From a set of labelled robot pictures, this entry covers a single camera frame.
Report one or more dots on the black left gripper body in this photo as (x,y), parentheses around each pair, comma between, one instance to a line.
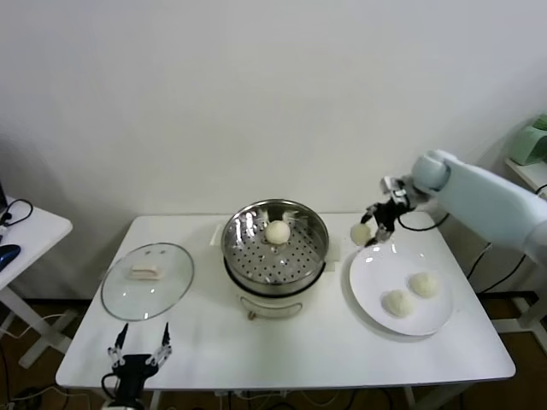
(134,371)

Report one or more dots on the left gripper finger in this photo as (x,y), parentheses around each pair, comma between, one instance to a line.
(119,352)
(164,350)

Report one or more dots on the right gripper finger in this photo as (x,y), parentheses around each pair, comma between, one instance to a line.
(372,211)
(382,233)

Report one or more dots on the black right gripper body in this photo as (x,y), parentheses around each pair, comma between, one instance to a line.
(391,211)

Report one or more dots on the white steamed baozi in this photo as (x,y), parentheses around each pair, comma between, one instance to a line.
(278,232)
(359,234)
(424,285)
(397,303)

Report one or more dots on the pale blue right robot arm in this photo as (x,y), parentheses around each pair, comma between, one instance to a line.
(483,200)

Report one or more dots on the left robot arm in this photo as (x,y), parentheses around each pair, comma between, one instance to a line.
(126,405)

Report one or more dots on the stainless steel steamer basket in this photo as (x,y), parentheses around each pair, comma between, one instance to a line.
(256,256)

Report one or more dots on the white round plate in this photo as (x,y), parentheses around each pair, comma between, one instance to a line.
(376,277)

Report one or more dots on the cream electric cooker pot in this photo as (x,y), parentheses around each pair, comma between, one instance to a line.
(273,303)

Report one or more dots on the white side table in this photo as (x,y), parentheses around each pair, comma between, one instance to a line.
(38,230)

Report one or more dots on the blue computer mouse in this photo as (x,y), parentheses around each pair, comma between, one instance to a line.
(8,254)

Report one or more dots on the green box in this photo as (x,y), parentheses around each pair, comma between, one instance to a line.
(530,145)

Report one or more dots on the black laptop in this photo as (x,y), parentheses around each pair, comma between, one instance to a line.
(2,196)

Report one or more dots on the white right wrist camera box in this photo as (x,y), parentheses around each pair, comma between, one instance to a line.
(393,185)

